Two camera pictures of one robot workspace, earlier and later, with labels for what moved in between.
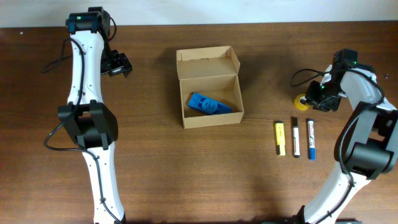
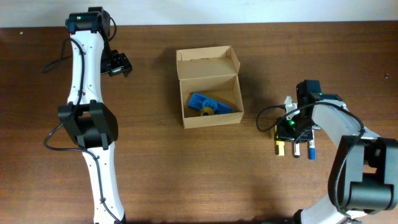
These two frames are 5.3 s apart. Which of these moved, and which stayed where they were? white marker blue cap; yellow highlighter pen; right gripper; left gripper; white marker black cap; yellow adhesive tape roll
Moved: yellow adhesive tape roll; right gripper
Stayed: white marker black cap; white marker blue cap; left gripper; yellow highlighter pen
